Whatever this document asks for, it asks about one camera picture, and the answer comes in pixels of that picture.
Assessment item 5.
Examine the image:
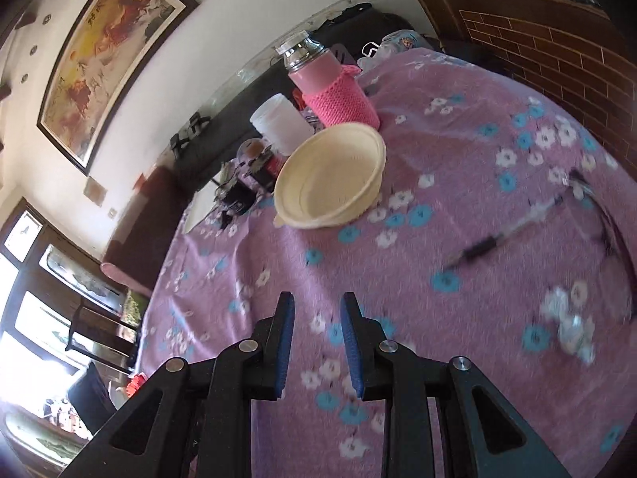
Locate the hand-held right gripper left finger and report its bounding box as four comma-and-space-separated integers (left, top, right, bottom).
60, 291, 295, 478

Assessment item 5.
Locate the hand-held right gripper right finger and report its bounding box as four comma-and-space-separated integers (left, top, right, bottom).
341, 292, 573, 478

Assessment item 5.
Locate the cream plastic bowl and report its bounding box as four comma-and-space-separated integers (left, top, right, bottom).
273, 123, 387, 230

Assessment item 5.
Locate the green patterned cushion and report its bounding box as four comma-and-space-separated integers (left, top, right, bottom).
122, 289, 150, 329

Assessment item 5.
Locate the white folded cloth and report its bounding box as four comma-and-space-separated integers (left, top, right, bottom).
183, 186, 220, 235

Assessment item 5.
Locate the dark wooden chair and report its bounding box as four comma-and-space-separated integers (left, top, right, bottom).
64, 299, 140, 374

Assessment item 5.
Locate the brown armchair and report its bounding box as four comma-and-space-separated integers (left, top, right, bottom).
102, 167, 200, 294

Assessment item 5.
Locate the white plastic jar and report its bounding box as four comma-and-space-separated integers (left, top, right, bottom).
250, 94, 315, 155

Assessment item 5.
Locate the purple floral tablecloth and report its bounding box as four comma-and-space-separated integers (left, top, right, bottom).
134, 47, 637, 478

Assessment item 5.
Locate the pink knit-sleeved bottle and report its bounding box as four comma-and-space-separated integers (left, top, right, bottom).
275, 31, 381, 130

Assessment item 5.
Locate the wooden glass-paned door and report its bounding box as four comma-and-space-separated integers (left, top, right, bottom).
0, 198, 130, 469

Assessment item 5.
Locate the printed pouch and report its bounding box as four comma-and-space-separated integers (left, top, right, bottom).
383, 30, 424, 53

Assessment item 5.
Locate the framed painting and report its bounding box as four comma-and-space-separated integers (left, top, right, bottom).
37, 0, 200, 175

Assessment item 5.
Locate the wall plaque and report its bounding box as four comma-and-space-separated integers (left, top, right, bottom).
84, 178, 107, 207

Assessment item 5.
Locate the thin dark cord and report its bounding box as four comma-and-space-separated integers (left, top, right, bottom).
567, 169, 629, 260

